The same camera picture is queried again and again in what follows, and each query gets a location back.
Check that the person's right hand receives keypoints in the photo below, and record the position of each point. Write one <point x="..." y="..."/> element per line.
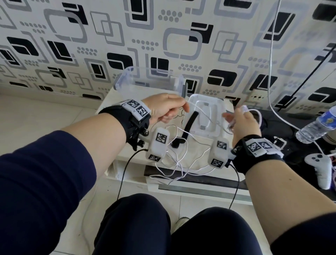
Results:
<point x="245" y="126"/>

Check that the person's left hand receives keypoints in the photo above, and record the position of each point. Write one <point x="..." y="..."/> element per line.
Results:
<point x="162" y="106"/>

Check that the person's right fingers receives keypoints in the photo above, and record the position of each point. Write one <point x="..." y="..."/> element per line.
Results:
<point x="229" y="119"/>

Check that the person's left fingers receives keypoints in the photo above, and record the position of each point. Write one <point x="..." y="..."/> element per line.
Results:
<point x="178" y="103"/>

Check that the person's left forearm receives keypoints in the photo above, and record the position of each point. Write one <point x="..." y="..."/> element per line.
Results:
<point x="86" y="147"/>

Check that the person's right forearm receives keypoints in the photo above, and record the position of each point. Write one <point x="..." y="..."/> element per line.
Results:
<point x="283" y="194"/>

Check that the white plastic box lid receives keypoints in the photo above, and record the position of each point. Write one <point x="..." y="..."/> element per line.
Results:
<point x="210" y="115"/>

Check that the clear plastic storage box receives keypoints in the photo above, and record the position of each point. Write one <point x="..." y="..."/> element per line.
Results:
<point x="149" y="84"/>

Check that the black low table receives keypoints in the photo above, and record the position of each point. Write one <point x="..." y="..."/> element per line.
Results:
<point x="296" y="155"/>

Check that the small white table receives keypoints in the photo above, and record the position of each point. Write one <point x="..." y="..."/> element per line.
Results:
<point x="131" y="170"/>

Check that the clear plastic water bottle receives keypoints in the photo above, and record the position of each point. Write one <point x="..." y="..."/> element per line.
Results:
<point x="313" y="128"/>

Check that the white game controller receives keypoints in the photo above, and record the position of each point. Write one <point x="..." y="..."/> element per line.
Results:
<point x="321" y="168"/>

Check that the person's white shoe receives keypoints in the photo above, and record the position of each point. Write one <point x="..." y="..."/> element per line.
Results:
<point x="179" y="223"/>

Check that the person's right leg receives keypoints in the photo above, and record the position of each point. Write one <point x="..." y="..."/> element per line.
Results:
<point x="215" y="233"/>

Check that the person's leg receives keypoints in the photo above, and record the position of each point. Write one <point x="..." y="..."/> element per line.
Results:
<point x="131" y="226"/>
<point x="215" y="233"/>

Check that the person's left leg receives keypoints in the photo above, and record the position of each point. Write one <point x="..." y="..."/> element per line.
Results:
<point x="131" y="226"/>

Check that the white wall socket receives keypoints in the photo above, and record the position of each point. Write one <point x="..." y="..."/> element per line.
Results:
<point x="256" y="96"/>

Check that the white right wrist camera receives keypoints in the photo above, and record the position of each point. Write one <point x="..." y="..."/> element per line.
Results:
<point x="219" y="155"/>

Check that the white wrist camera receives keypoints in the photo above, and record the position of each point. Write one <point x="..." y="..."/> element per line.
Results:
<point x="157" y="147"/>
<point x="219" y="155"/>

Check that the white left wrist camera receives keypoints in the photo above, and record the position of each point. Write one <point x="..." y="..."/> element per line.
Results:
<point x="157" y="147"/>

